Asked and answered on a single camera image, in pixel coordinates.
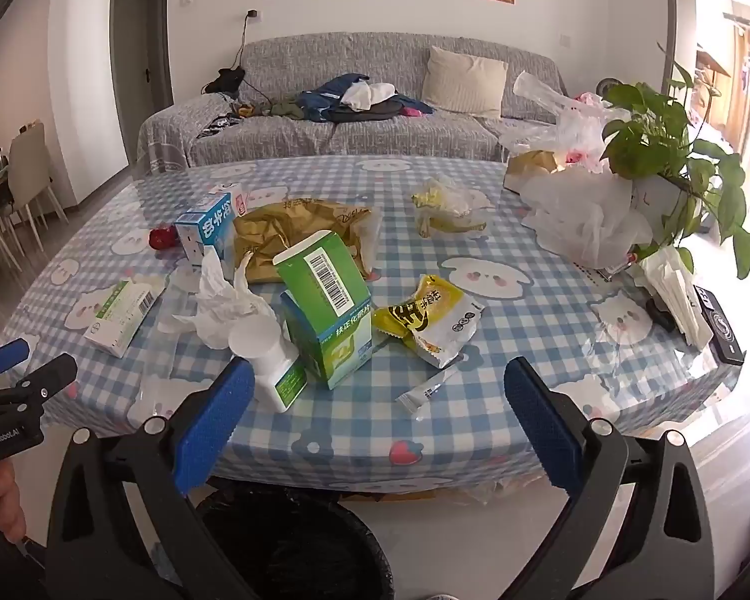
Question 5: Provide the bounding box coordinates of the yellow snack packet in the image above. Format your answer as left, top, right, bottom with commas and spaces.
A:
371, 273, 485, 370

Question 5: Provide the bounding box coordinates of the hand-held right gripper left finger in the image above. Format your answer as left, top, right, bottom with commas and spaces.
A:
45, 356, 255, 600

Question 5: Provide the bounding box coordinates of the black waste bin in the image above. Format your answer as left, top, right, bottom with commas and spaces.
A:
190, 481, 395, 600

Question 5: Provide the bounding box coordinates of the cream pillow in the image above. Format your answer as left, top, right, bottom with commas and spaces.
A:
421, 45, 509, 121

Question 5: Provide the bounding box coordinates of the green and white medicine box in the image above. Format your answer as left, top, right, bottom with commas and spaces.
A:
84, 278, 167, 359

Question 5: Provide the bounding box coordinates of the black and white patterned cloth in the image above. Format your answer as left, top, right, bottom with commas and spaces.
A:
196, 113, 240, 139

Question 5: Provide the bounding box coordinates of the clothes pile on sofa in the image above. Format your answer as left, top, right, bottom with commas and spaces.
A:
296, 73, 435, 123

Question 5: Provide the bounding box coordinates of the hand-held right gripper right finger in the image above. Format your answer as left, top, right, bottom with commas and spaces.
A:
505, 356, 717, 600

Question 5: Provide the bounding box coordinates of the blue and white milk carton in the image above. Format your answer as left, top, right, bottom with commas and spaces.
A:
175, 182, 251, 271

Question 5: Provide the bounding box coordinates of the person's left hand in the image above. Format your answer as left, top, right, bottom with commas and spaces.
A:
0, 458, 27, 546

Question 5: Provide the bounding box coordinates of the flat black box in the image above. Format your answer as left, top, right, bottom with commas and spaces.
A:
693, 284, 745, 365

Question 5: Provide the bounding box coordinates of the potted green plant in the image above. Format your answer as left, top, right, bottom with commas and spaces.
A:
600, 43, 750, 280

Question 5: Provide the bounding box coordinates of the gold foil bag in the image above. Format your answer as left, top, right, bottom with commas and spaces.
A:
233, 198, 382, 285

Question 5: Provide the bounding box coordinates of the wall charger with cable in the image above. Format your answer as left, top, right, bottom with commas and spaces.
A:
233, 8, 259, 74

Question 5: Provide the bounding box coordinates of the white sachet stick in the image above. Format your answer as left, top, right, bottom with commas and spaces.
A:
395, 365, 464, 415

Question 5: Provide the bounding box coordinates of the grey sofa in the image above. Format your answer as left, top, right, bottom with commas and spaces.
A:
138, 31, 570, 167

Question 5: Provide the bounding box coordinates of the black garment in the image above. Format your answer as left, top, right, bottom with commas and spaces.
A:
203, 67, 246, 96

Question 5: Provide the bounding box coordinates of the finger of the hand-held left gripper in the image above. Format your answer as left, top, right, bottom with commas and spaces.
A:
0, 337, 31, 389
0, 353, 79, 417

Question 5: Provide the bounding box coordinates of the white bottle with green label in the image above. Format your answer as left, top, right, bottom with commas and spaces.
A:
228, 318, 307, 414

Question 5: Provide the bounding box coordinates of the plastic bag with red print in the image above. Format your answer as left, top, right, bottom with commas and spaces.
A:
498, 70, 629, 176

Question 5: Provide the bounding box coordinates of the blue checked tablecloth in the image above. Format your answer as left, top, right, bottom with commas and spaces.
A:
0, 156, 745, 495

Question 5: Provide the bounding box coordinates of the grey door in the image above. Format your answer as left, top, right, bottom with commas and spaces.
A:
111, 0, 173, 120

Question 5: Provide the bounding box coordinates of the white tissue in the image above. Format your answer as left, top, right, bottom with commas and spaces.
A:
171, 248, 282, 351

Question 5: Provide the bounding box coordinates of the pack of white napkins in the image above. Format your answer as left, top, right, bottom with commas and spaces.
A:
639, 246, 715, 351

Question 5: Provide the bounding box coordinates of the green and white carton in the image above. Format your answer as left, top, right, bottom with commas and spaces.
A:
273, 230, 374, 390

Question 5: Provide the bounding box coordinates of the banana peel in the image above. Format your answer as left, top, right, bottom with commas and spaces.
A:
410, 175, 495, 239

